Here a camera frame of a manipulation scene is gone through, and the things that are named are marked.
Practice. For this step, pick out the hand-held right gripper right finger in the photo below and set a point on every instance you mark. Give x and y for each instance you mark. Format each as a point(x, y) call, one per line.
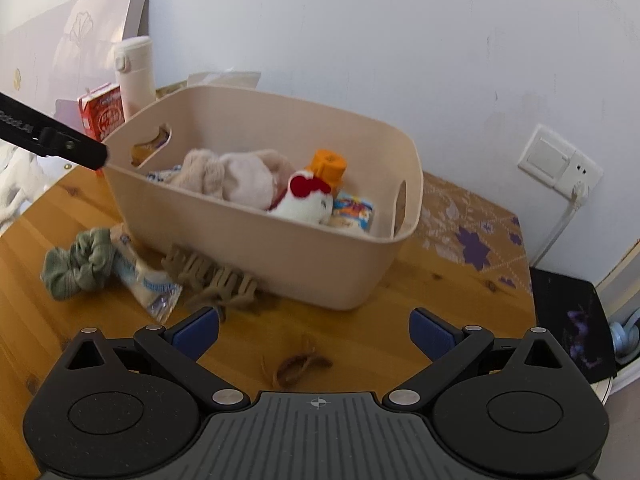
point(432, 332)

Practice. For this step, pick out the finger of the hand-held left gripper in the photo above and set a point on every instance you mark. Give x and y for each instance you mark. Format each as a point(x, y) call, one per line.
point(80, 150)

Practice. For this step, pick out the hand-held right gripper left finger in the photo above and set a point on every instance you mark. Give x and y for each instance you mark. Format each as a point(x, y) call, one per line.
point(195, 332)

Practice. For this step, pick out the beige plastic storage basket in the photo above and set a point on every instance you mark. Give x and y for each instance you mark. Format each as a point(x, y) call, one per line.
point(300, 265)

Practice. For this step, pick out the beige plush toy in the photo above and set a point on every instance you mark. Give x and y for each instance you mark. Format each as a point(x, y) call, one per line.
point(235, 177)

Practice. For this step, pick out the white red plush toy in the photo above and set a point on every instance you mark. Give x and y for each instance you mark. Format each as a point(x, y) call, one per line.
point(305, 200)

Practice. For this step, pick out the orange plastic bottle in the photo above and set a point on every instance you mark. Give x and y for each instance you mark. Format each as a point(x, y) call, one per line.
point(329, 167)

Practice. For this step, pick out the wooden desktop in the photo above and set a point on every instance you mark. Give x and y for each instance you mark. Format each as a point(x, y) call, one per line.
point(350, 340)

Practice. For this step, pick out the red drink carton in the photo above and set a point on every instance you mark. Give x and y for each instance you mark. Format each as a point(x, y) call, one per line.
point(105, 110)

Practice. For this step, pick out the beige hair claw clip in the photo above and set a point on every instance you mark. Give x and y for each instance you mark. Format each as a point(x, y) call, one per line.
point(215, 277)

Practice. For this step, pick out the white fluffy blanket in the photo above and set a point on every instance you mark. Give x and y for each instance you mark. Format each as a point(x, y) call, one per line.
point(20, 180)

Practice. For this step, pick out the clear bread packet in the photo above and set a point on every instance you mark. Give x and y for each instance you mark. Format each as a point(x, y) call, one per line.
point(147, 282)

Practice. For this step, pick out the white thermos bottle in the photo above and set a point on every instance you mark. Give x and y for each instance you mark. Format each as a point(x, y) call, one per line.
point(135, 80)

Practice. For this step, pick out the pink headboard panel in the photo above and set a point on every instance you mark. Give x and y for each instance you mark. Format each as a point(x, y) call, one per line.
point(65, 35)

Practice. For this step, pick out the brown floral table mat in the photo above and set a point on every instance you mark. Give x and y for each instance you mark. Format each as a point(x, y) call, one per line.
point(470, 240)

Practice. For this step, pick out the golden tissue box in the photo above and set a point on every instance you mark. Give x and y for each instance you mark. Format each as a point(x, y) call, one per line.
point(172, 91)

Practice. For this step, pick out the green hair scrunchie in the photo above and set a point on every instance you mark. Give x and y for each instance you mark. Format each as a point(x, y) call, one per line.
point(80, 265)

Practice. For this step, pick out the black mouse pad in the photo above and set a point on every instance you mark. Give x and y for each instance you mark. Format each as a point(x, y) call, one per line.
point(565, 320)

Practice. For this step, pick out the blue orange snack packet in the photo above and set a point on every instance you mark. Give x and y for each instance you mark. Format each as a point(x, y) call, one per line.
point(355, 207)

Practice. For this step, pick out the white tissue paper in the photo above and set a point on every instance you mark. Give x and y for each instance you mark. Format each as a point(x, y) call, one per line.
point(225, 80)

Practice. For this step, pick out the light blue plastic object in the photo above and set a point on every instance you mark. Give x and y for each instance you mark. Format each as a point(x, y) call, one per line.
point(625, 337)

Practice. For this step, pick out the white power plug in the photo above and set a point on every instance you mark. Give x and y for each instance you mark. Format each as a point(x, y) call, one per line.
point(580, 192)

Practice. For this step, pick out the white wall switch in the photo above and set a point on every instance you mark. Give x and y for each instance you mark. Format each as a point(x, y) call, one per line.
point(542, 152)

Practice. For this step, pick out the white wall socket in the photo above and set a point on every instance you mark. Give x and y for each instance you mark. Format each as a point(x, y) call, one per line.
point(582, 170)

